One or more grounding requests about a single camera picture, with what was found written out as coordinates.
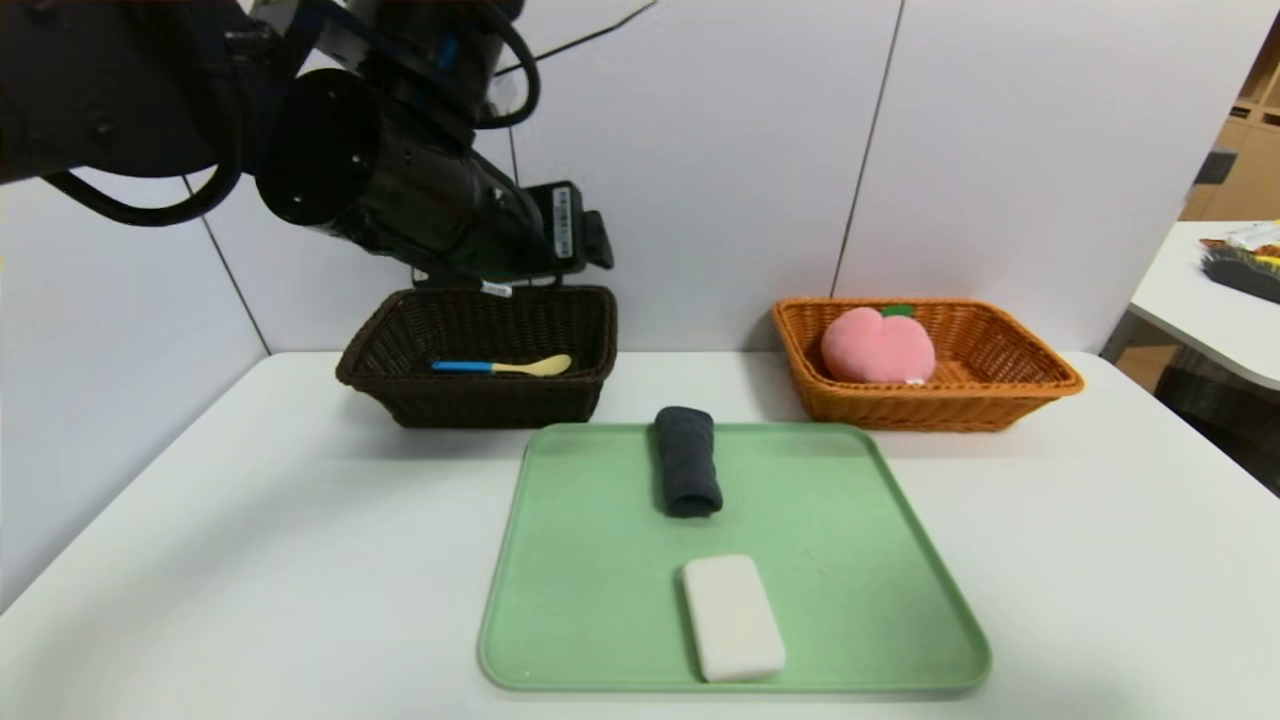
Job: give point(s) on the colourful snack packet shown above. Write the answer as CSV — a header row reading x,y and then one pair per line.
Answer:
x,y
1245,238

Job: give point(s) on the white side table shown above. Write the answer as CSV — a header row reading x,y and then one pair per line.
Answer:
x,y
1220,335

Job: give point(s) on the white rectangular sponge block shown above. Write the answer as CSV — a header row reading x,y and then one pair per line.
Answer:
x,y
735,620

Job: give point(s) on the light wooden shelf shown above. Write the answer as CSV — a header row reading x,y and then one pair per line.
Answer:
x,y
1250,170

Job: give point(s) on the black snack tray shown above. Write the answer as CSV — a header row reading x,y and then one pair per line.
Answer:
x,y
1250,278

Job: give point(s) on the blue and yellow spoon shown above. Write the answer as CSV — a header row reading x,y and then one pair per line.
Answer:
x,y
540,366

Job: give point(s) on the light green plastic tray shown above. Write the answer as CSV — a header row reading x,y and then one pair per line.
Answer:
x,y
600,560

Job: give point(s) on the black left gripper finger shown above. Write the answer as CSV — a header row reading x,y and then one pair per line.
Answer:
x,y
598,245

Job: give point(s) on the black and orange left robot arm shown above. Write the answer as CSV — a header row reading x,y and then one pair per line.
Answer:
x,y
400,180

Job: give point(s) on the dark brown wicker basket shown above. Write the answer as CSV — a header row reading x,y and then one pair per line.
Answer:
x,y
480,400

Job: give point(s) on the dark grey towel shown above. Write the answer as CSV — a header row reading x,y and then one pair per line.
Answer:
x,y
688,460

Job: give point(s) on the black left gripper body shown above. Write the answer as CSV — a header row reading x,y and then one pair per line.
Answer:
x,y
563,224

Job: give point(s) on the orange wicker basket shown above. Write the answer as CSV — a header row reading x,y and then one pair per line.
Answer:
x,y
1000,390

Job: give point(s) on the pink plush peach toy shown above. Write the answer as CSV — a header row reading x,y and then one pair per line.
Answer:
x,y
878,350

